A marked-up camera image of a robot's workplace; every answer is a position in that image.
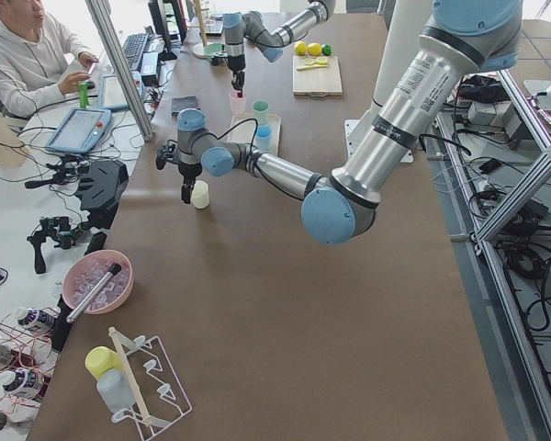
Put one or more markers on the black keyboard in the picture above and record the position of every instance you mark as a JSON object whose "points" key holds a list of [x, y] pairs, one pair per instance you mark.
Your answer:
{"points": [[134, 47]]}

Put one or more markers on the pink cup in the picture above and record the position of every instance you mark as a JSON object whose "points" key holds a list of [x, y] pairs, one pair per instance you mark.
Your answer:
{"points": [[237, 101]]}

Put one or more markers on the translucent cup on rack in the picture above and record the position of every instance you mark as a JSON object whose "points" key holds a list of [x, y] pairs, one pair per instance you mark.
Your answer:
{"points": [[115, 391]]}

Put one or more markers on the white wire cup rack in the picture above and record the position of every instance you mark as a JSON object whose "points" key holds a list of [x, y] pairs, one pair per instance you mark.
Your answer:
{"points": [[160, 398]]}

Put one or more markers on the wooden cutting board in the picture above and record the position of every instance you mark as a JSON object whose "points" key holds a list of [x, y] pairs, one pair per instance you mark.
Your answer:
{"points": [[317, 82]]}

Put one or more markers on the green bowl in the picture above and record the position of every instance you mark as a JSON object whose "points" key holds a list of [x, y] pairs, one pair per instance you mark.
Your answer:
{"points": [[212, 47]]}

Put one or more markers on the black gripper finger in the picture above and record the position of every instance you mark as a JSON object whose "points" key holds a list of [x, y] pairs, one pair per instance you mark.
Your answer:
{"points": [[237, 82], [186, 190]]}

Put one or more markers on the wooden stand with base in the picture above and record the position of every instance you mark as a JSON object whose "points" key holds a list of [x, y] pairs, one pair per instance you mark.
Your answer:
{"points": [[199, 49]]}

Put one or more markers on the pink bowl with ice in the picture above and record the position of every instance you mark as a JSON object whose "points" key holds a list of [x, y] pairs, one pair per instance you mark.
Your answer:
{"points": [[84, 274]]}

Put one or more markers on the yellow cup on rack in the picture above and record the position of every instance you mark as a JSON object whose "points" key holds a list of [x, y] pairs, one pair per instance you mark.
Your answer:
{"points": [[100, 360]]}

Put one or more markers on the seated person in hoodie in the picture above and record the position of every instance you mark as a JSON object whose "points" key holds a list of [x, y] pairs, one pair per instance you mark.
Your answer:
{"points": [[41, 61]]}

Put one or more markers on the yellow plastic knife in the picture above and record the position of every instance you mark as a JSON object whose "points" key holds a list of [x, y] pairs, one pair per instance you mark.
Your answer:
{"points": [[310, 66]]}

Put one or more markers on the cream rabbit tray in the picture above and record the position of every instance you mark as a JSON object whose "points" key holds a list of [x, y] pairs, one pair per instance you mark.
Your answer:
{"points": [[244, 130]]}

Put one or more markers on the green cup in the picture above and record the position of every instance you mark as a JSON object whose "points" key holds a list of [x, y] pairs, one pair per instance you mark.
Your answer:
{"points": [[260, 111]]}

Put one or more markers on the green lime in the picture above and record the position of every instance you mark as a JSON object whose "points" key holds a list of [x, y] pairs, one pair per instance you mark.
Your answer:
{"points": [[326, 50]]}

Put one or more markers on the light blue cup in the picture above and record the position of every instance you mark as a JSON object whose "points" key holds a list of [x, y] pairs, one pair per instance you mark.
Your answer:
{"points": [[263, 138]]}

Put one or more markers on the metal scoop handle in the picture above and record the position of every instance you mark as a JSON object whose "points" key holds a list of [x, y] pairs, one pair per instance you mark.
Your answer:
{"points": [[92, 294]]}

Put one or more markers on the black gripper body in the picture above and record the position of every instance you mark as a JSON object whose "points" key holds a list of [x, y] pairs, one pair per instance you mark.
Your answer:
{"points": [[188, 171], [236, 64]]}

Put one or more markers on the aluminium frame post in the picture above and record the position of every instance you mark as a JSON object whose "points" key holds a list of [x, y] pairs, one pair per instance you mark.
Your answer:
{"points": [[100, 14]]}

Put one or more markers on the grey folded cloth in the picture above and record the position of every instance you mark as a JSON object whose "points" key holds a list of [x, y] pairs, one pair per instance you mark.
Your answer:
{"points": [[181, 103]]}

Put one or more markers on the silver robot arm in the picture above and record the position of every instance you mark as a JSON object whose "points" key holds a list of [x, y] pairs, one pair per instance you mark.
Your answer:
{"points": [[459, 38], [250, 26]]}

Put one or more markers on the black device on desk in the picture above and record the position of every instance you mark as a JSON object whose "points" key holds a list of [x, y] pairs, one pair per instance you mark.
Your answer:
{"points": [[100, 189]]}

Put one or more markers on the blue teach pendant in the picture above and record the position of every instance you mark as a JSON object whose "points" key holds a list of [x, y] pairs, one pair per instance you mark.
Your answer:
{"points": [[80, 131], [111, 95]]}

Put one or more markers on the whole yellow lemon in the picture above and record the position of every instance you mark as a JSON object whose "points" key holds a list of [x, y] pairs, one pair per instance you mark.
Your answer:
{"points": [[300, 48]]}

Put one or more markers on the cream cup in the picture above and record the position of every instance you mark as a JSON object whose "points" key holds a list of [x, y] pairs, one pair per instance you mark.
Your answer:
{"points": [[200, 195]]}

